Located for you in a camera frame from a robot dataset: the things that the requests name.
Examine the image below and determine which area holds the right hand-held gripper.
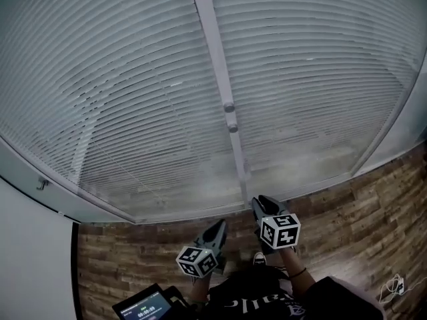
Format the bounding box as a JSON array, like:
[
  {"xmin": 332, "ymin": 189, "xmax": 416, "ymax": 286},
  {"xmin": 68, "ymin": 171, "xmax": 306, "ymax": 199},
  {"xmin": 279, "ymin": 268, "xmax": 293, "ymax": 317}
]
[{"xmin": 250, "ymin": 195, "xmax": 301, "ymax": 256}]

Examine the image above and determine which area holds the person's right forearm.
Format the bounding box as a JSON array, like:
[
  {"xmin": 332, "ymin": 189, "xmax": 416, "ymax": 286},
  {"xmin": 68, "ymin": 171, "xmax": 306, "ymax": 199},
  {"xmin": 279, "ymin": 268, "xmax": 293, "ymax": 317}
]
[{"xmin": 278, "ymin": 246, "xmax": 317, "ymax": 290}]

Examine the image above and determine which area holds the grey window frame post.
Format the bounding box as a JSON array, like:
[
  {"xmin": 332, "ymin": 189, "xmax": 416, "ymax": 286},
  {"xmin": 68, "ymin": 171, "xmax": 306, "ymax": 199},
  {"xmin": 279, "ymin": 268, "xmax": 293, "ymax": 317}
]
[
  {"xmin": 350, "ymin": 45, "xmax": 427, "ymax": 177},
  {"xmin": 187, "ymin": 0, "xmax": 255, "ymax": 210}
]

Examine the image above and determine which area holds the black tablet with lit screen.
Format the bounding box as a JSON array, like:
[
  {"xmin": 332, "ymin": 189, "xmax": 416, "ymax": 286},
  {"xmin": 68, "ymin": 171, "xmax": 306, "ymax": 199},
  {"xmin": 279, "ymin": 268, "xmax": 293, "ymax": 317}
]
[{"xmin": 111, "ymin": 282, "xmax": 173, "ymax": 320}]

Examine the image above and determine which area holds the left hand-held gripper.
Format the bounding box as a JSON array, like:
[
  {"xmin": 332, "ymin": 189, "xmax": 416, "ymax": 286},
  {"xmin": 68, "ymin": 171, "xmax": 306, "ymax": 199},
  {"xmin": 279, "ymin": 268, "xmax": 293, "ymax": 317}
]
[{"xmin": 175, "ymin": 219, "xmax": 228, "ymax": 279}]

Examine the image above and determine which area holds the person's black printed shirt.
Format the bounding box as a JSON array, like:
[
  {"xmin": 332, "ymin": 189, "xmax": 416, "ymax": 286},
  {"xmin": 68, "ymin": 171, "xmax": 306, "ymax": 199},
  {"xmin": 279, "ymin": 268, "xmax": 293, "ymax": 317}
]
[{"xmin": 195, "ymin": 266, "xmax": 385, "ymax": 320}]

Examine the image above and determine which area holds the black tablet mount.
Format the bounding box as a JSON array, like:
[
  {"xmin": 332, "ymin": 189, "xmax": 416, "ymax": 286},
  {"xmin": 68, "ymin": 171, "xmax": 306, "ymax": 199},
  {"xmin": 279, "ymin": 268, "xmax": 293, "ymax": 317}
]
[{"xmin": 165, "ymin": 286, "xmax": 188, "ymax": 310}]

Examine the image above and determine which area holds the white cable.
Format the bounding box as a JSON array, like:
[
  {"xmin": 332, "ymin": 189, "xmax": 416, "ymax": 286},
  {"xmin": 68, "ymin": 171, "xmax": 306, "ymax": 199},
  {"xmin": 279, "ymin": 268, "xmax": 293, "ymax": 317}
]
[{"xmin": 378, "ymin": 273, "xmax": 422, "ymax": 303}]

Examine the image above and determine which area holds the person's left forearm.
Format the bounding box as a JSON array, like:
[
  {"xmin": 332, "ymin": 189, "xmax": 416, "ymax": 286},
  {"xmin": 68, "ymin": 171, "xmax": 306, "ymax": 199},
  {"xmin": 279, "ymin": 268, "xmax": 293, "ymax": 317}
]
[{"xmin": 189, "ymin": 276, "xmax": 211, "ymax": 310}]

